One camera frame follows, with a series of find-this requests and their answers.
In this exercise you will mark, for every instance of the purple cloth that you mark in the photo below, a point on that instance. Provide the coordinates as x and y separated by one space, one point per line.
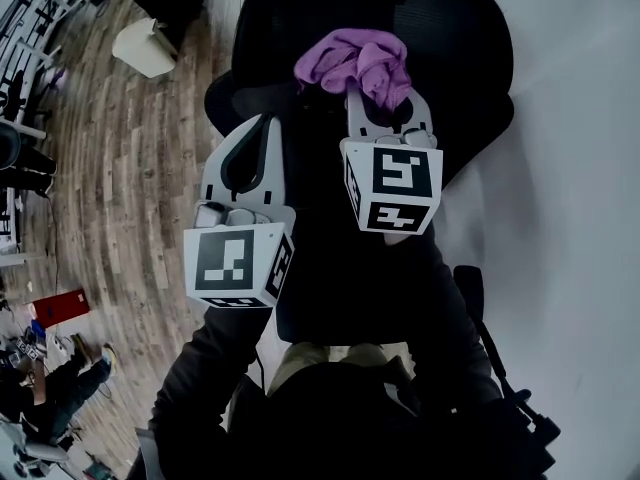
350 58

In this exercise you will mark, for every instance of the person's dark jacket torso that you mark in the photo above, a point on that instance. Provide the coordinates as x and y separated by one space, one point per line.
325 433

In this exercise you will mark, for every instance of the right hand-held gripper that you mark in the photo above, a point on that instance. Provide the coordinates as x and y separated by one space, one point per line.
400 178

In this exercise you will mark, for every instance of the wooden desk with white frame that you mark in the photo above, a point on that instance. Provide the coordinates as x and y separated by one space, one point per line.
20 258

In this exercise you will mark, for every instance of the black metal railing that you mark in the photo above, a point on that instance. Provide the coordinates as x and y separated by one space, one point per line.
40 18

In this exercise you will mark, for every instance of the red box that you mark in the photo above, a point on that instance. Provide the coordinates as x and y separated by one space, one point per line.
62 308

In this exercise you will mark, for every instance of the black office chair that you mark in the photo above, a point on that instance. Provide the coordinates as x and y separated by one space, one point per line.
450 43

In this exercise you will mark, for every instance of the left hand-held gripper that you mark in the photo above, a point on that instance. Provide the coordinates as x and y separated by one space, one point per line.
220 263

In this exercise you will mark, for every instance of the person's right forearm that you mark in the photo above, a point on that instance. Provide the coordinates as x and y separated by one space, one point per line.
440 308

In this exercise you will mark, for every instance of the black shoulder bag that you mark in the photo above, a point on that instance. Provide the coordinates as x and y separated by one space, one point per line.
525 443

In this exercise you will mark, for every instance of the white trash bin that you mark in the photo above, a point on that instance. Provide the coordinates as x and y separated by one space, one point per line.
137 48

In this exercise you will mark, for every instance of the person's left forearm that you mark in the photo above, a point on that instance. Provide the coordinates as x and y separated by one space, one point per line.
215 343

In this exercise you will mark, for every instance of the person's beige trousers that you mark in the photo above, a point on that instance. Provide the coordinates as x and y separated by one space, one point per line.
310 358

